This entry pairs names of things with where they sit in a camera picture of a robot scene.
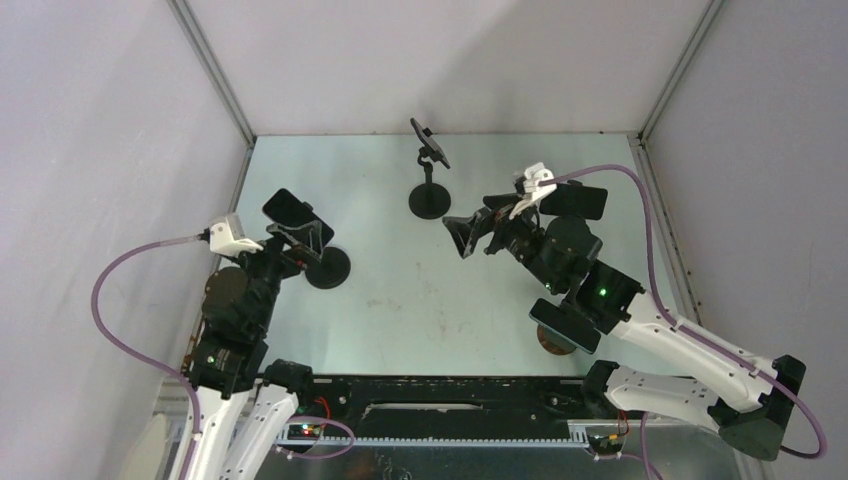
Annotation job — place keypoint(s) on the brown base phone stand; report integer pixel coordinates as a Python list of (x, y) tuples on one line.
[(553, 346)]

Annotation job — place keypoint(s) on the black front mounting rail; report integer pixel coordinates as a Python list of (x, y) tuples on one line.
[(458, 409)]

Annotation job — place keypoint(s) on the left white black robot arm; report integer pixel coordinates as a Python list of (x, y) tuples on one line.
[(238, 406)]

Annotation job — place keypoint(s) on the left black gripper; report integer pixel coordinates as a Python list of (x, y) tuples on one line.
[(276, 249)]

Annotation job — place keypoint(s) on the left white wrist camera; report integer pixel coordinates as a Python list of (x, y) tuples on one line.
[(225, 237)]

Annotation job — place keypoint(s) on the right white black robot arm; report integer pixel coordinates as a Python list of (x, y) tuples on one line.
[(743, 398)]

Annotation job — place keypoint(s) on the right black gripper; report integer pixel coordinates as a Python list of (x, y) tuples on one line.
[(465, 231)]

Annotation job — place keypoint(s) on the left small circuit board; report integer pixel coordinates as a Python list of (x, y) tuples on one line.
[(304, 432)]

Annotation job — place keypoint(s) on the right small circuit board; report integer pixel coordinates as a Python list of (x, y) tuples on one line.
[(606, 447)]

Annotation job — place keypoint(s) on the teal blue phone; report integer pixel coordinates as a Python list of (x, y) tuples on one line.
[(565, 327)]

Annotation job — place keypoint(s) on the small circuit board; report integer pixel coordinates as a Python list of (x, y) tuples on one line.
[(606, 447), (304, 432)]

